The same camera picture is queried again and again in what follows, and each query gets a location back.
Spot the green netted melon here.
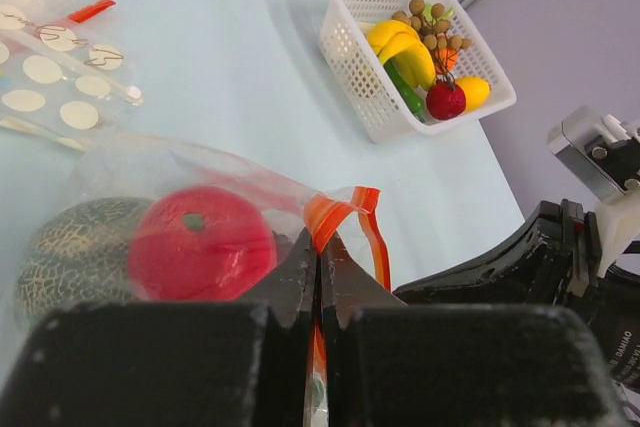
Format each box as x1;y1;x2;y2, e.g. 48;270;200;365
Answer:
14;196;152;326

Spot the yellow banana bunch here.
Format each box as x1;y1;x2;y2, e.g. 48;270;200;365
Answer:
366;20;437;91

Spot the yellow lemon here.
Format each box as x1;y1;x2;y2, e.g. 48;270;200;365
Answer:
455;77;491;112

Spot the polka dot zip bags pile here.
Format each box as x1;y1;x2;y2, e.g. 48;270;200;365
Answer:
1;0;144;151

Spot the orange tangerine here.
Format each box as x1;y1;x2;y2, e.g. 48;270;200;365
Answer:
432;47;458;75

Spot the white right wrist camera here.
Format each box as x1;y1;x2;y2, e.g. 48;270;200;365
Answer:
547;106;639;277

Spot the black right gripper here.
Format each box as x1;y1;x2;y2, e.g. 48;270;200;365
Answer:
394;199;639;392

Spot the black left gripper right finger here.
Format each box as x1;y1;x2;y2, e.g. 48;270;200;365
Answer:
319;238;625;426

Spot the white plastic fruit basket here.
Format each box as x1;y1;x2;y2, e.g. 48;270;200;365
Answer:
319;0;516;143

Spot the small red tomato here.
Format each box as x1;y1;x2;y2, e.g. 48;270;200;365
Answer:
426;80;466;121

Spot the bright red apple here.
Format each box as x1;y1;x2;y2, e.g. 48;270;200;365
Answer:
127;186;277;301

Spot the clear zip bag red zipper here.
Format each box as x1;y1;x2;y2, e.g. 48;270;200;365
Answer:
9;132;394;427

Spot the green cucumber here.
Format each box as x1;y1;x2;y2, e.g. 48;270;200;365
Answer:
383;60;425;119

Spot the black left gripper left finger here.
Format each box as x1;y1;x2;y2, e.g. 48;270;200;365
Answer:
1;232;317;426

